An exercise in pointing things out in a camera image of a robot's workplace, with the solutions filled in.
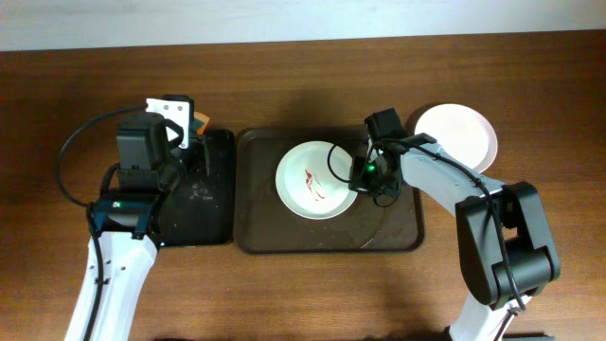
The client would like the orange green sponge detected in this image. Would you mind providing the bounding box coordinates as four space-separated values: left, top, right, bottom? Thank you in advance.
194 112 210 135

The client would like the white plate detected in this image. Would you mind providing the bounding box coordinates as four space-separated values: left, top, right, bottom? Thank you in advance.
415 103 498 172
275 141 357 220

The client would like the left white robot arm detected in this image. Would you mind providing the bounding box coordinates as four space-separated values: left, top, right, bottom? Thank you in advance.
65 135 234 340

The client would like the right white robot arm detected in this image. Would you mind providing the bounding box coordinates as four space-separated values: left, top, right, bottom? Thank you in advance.
348 134 561 340

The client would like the small black tray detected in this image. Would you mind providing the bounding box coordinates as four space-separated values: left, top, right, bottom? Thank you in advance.
157 129 236 248

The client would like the brown plastic serving tray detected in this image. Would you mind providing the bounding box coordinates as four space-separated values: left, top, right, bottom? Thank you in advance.
234 126 425 254

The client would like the right black cable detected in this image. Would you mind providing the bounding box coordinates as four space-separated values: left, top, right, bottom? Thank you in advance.
326 136 370 185

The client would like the black cable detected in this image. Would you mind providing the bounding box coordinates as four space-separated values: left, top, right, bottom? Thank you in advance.
55 104 148 208
326 136 370 185

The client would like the left black cable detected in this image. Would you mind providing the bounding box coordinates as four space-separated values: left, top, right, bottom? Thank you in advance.
55 104 148 208

